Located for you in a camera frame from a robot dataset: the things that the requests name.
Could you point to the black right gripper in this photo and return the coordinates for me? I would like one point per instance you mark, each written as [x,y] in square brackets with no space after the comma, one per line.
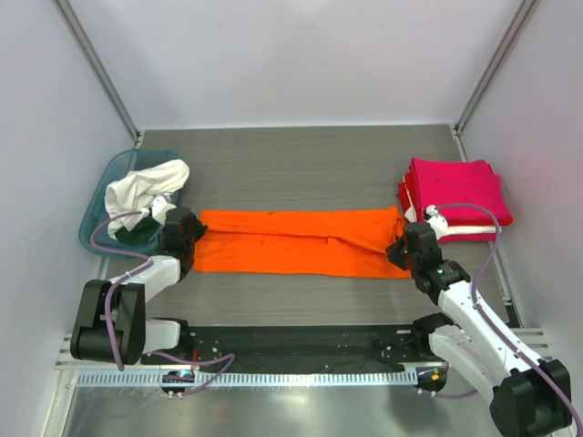
[403,250]

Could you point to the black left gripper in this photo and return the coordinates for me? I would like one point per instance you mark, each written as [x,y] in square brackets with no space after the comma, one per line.
[199,228]

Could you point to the orange shirt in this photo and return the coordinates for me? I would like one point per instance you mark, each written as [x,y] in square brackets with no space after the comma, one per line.
[347,244]

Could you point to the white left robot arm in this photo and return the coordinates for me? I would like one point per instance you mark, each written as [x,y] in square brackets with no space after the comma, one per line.
[111,324]

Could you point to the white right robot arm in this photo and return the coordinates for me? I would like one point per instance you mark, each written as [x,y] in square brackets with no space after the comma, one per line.
[526,395]

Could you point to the dark green t shirt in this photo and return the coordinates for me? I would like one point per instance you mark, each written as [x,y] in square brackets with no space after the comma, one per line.
[142,233]

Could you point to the white t shirt in basket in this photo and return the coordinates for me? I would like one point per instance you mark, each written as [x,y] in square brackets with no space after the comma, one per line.
[128,200]

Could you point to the folded magenta t shirt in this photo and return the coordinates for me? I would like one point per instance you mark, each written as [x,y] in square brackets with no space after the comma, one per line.
[439,183]

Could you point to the teal plastic basket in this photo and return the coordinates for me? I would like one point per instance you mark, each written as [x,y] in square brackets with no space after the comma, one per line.
[92,232]

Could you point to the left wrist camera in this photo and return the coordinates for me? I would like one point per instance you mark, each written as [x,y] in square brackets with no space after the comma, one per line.
[159,209]

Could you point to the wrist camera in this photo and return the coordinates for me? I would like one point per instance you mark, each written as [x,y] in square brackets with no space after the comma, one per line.
[437,222]
[159,209]

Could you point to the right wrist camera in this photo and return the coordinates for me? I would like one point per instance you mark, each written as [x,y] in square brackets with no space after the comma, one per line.
[437,222]

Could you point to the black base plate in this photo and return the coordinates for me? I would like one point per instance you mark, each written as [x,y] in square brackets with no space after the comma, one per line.
[347,349]

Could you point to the white slotted cable duct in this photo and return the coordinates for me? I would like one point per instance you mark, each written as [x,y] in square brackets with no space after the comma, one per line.
[181,378]

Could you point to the aluminium frame rail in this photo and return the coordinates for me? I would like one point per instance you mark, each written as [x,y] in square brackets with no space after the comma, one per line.
[533,338]

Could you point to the left aluminium corner post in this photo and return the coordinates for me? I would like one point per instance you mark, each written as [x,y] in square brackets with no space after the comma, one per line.
[76,29]

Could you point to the aluminium corner post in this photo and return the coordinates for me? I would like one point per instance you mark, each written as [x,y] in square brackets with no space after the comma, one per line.
[519,20]
[76,29]

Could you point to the right aluminium corner post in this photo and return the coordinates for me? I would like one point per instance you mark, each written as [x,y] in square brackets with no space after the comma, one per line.
[519,20]

